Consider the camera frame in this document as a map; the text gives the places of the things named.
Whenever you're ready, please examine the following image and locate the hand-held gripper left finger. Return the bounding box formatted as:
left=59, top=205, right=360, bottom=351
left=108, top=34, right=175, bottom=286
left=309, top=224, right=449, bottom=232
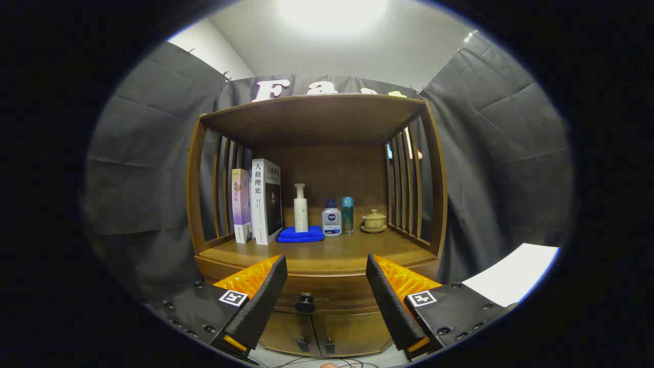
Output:
left=153, top=254, right=288, bottom=358

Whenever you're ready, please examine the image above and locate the wooden drawer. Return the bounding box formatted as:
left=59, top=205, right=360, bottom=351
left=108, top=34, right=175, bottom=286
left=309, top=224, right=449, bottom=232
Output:
left=202, top=266, right=441, bottom=314

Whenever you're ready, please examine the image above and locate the teal bottle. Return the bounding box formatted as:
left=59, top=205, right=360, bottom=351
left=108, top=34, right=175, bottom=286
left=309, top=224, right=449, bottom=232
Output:
left=341, top=197, right=355, bottom=236

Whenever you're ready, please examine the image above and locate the white panel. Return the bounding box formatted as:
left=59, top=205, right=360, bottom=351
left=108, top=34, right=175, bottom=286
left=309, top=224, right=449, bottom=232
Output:
left=462, top=243, right=560, bottom=307

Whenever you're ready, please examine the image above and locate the white pump bottle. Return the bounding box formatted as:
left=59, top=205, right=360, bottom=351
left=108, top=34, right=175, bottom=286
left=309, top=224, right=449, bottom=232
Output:
left=294, top=183, right=309, bottom=233

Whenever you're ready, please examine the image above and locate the purple book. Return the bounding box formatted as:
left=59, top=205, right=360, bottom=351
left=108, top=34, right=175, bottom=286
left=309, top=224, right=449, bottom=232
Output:
left=231, top=169, right=253, bottom=244

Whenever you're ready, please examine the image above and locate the white book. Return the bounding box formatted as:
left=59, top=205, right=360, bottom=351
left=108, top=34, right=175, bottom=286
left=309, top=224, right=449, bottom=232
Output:
left=250, top=158, right=283, bottom=246

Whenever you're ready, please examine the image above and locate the white bottle with blue cap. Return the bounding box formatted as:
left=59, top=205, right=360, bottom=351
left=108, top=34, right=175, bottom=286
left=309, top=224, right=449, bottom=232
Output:
left=321, top=199, right=342, bottom=237

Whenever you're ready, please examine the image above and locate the wooden cabinet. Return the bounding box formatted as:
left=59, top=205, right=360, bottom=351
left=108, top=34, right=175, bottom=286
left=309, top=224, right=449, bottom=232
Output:
left=186, top=94, right=449, bottom=358

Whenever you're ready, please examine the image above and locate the black cable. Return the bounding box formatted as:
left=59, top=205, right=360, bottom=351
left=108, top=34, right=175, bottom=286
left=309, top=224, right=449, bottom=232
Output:
left=266, top=357, right=379, bottom=368

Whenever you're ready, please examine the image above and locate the wooden cabinet door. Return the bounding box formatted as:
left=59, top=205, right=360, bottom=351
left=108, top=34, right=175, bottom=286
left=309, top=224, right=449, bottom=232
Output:
left=258, top=311, right=321, bottom=357
left=313, top=309, right=394, bottom=357

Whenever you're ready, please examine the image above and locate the blue folded cloth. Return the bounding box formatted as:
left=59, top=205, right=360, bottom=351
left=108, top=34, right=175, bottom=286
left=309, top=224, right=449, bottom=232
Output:
left=277, top=225, right=325, bottom=243

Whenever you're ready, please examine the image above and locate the wooden countertop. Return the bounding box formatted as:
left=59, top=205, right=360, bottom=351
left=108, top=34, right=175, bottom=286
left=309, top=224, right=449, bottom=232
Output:
left=198, top=233, right=437, bottom=272

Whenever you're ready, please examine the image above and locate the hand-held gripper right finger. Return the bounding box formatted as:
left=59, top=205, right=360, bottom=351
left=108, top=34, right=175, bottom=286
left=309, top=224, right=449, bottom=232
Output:
left=366, top=254, right=517, bottom=361

